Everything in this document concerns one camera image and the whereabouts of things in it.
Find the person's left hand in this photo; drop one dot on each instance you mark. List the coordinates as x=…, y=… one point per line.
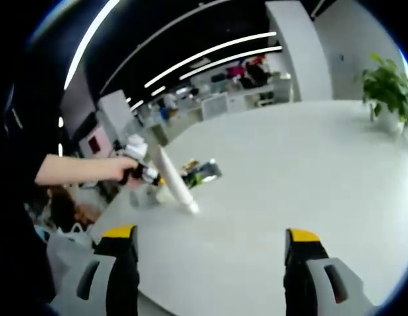
x=118, y=168

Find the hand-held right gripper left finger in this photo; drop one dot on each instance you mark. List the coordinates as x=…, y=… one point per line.
x=124, y=279

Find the ceiling light strip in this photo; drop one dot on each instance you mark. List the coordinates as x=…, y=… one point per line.
x=230, y=58
x=207, y=52

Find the green black snack packet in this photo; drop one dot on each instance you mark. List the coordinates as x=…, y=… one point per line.
x=205, y=172

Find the grey mesh office chair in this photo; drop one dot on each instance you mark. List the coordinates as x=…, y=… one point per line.
x=63, y=256

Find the potted green plant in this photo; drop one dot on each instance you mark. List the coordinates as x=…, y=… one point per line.
x=386, y=85

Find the large dark screen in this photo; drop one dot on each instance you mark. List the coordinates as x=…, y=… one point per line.
x=78, y=98

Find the gold snack packet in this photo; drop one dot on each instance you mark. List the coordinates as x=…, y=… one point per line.
x=190, y=164

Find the white skincare tube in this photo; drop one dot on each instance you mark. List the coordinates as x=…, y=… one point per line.
x=175, y=184

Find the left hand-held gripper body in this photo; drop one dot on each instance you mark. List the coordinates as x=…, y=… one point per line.
x=136, y=148

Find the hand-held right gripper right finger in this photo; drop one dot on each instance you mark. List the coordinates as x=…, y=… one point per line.
x=299, y=279

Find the long curved ceiling light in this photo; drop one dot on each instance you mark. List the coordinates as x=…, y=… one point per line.
x=79, y=49

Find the pink board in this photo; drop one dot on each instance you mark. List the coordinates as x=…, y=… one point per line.
x=103, y=136

